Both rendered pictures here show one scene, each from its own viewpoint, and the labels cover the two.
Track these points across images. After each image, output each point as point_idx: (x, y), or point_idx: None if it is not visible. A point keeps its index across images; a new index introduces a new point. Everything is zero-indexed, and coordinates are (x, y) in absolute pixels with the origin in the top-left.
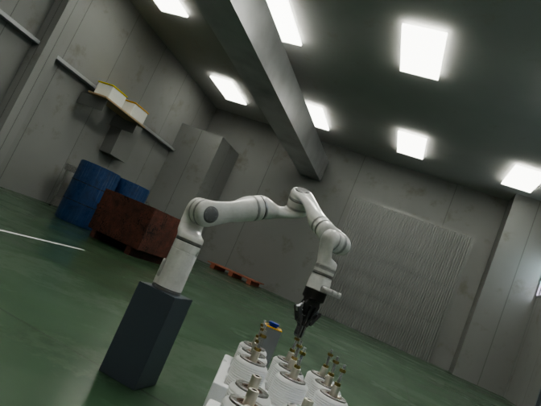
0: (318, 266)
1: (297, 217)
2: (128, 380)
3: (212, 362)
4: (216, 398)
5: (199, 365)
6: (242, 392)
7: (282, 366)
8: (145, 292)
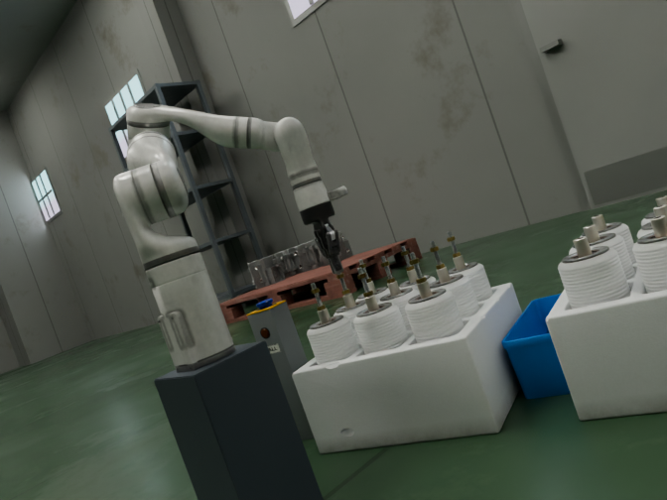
0: (306, 173)
1: None
2: None
3: (118, 485)
4: (475, 349)
5: (141, 492)
6: (610, 252)
7: (403, 294)
8: (218, 380)
